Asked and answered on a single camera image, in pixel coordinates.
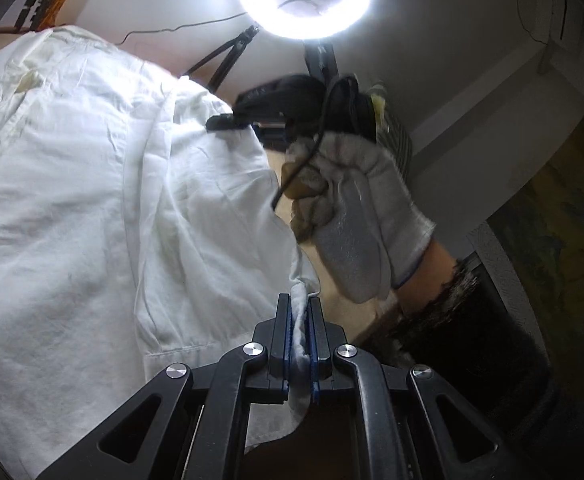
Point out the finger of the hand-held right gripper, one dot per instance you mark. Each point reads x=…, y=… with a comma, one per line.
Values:
x=221, y=121
x=272, y=135

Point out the person's right hand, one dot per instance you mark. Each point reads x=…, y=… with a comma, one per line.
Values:
x=357, y=210

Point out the black mini tripod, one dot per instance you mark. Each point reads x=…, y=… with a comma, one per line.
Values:
x=322, y=60

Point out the tan blanket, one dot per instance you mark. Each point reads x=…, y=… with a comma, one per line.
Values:
x=332, y=305

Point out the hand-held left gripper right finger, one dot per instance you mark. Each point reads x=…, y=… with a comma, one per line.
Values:
x=314, y=345

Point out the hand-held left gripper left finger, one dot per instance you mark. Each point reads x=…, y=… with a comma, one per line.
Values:
x=286, y=340

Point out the green striped white pillow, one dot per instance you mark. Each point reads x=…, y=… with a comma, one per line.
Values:
x=399, y=140

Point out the white shirt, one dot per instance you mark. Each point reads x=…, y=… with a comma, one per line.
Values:
x=96, y=185

